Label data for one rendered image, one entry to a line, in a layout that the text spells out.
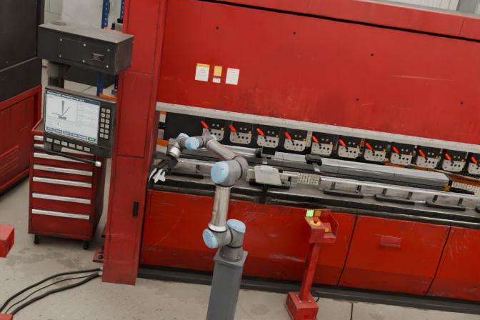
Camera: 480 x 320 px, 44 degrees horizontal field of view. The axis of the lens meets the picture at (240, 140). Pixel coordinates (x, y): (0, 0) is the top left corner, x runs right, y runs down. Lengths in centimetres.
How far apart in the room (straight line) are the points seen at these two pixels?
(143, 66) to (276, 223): 154
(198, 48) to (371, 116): 133
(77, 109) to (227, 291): 142
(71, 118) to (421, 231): 269
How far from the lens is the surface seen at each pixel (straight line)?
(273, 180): 426
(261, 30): 411
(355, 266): 481
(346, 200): 451
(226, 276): 373
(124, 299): 457
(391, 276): 495
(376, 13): 419
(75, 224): 494
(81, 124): 369
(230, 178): 335
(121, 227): 445
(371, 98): 435
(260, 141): 433
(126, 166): 422
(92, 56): 356
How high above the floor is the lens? 276
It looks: 21 degrees down
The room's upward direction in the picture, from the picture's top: 9 degrees clockwise
